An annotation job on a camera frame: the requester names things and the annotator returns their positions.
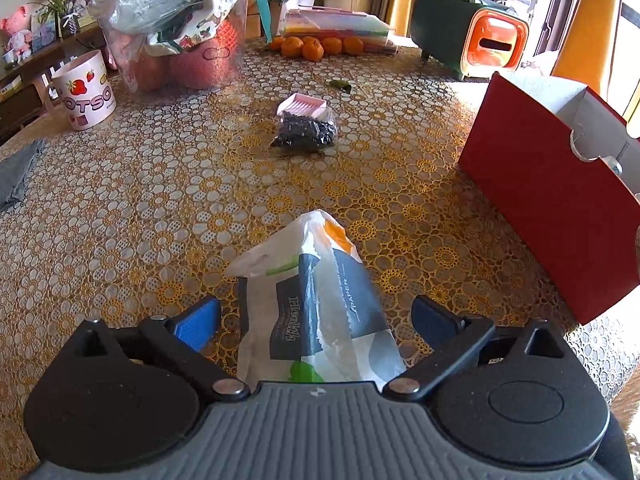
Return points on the floral lace tablecloth desktop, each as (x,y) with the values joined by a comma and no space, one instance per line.
(150,210)

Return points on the black bead bag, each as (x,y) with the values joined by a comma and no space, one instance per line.
(305,132)

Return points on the pink plush pig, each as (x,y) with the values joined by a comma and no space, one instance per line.
(17,30)

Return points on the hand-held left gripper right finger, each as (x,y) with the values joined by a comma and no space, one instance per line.
(432,320)

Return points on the clear plastic bag with fruit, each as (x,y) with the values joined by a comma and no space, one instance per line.
(235,65)

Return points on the white and dark tissue packet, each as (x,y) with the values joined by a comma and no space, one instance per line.
(320,300)

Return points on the red fruit in foam net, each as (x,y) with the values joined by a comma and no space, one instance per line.
(145,72)
(231,30)
(200,67)

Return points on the stack of colourful plastic folders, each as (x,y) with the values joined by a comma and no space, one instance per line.
(340,22)

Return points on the red paper bag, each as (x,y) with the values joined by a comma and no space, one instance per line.
(540,185)

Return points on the small plant in vase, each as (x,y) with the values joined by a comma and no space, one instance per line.
(65,10)

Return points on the pink strawberry print mug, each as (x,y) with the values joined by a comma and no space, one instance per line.
(87,95)

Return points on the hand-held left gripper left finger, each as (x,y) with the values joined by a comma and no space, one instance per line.
(192,322)

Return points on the grey cloth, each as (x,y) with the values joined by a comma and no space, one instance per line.
(15,175)

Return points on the green and orange desktop bin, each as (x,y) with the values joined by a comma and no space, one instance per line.
(445,30)

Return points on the small green wrapper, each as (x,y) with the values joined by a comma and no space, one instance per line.
(340,86)

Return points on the row of mandarin oranges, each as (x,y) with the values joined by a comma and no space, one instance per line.
(312,49)

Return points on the wooden drawer cabinet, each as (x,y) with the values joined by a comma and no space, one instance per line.
(20,95)

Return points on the pink ribbed tray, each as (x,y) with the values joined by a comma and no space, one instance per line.
(302,105)

